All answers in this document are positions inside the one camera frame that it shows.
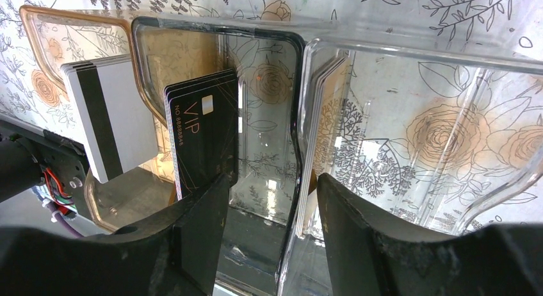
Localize smoky black card holder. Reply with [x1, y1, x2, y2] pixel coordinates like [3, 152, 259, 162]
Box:
[131, 16, 305, 295]

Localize silver magnetic stripe cards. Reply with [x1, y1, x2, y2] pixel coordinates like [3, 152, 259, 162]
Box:
[60, 54, 159, 183]

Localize black VIP cards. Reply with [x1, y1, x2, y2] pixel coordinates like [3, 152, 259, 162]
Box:
[163, 69, 239, 199]

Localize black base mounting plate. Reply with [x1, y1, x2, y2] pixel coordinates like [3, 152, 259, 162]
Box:
[1, 115, 89, 214]

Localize gold magnetic stripe cards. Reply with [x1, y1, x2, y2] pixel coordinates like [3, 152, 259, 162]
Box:
[294, 52, 352, 238]

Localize floral patterned table mat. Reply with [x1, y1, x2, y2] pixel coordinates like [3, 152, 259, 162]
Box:
[0, 0, 543, 227]

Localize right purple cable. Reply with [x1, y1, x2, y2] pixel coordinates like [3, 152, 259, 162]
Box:
[42, 201, 86, 240]

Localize clear transparent card holder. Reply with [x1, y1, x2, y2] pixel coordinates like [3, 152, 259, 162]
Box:
[282, 33, 542, 295]

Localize amber transparent card holder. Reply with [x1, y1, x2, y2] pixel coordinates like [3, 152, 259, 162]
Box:
[19, 5, 175, 231]

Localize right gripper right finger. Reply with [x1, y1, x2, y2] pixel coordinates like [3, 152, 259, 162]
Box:
[317, 174, 542, 295]

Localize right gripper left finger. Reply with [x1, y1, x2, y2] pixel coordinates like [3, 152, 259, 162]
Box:
[1, 174, 230, 295]

